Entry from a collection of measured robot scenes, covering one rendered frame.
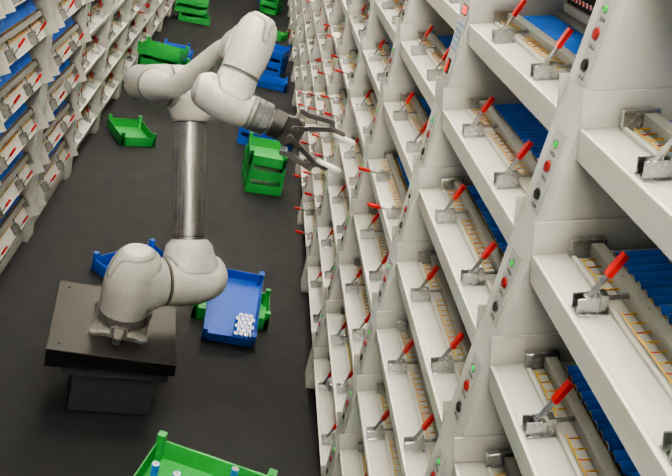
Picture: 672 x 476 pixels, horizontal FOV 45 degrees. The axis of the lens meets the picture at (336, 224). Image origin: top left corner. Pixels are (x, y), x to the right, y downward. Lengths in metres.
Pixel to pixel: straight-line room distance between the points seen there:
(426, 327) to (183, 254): 1.10
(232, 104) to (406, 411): 0.86
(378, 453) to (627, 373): 1.08
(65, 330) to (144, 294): 0.26
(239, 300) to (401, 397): 1.52
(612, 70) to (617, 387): 0.42
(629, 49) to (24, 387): 2.19
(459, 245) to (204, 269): 1.18
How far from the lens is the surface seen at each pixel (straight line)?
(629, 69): 1.14
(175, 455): 2.09
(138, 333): 2.62
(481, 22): 1.80
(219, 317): 3.18
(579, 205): 1.19
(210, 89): 2.08
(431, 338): 1.67
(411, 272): 1.91
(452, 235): 1.67
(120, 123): 5.05
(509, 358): 1.28
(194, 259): 2.60
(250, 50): 2.09
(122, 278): 2.51
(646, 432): 0.89
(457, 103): 1.83
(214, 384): 2.92
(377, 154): 2.59
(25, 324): 3.11
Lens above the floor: 1.72
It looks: 23 degrees down
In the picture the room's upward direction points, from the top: 15 degrees clockwise
